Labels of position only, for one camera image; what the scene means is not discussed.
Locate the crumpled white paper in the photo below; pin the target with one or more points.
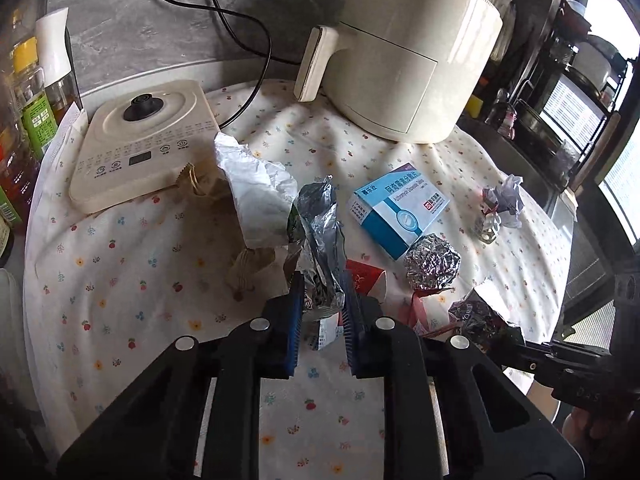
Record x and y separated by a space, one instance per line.
507 200

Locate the blue and white medicine box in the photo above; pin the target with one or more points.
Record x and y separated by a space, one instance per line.
400 210

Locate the black dish rack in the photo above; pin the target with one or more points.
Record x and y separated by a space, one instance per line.
565 90

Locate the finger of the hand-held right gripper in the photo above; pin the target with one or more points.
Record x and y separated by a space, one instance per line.
532 360

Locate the green label bottle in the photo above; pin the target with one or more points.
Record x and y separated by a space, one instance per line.
35 110

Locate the cream air fryer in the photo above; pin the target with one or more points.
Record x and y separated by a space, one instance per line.
400 60

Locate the white-topped oil dispenser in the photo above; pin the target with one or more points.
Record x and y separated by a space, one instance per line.
52 55

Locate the dark printed foil wrapper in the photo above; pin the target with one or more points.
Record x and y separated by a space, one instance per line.
477 317

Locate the small white carton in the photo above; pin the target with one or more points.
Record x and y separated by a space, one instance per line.
322 332

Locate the silver foil wrapper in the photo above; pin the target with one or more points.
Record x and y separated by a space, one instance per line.
320 240

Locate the small pink bottle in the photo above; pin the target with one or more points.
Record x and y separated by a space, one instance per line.
504 115

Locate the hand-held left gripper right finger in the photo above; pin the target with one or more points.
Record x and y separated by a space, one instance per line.
352 322

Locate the dark sauce bottle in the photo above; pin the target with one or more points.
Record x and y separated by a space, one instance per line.
5 237

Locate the white crumpled paper bag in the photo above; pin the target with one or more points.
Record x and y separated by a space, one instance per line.
255 190

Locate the cream induction cooker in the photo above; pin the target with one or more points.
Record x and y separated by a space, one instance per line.
150 135

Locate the steel pot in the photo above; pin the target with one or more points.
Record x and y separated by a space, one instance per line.
600 60

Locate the brown paper bag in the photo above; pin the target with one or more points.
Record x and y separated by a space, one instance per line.
250 265

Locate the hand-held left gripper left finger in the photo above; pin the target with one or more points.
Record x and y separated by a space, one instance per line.
292 320

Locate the floral tablecloth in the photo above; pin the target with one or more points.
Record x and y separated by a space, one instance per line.
150 280

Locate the pink wrapper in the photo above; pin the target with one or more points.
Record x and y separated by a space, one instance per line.
425 312

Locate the foil ball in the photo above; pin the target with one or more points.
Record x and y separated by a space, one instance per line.
432 260

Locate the small transparent wrapper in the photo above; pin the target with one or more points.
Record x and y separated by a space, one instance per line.
487 227

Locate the red and white carton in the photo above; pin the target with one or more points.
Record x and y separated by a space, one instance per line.
367 280

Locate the red liquid bottle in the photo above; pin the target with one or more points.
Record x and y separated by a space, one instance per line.
15 175

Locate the person's right hand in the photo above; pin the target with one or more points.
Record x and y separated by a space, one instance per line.
585 432

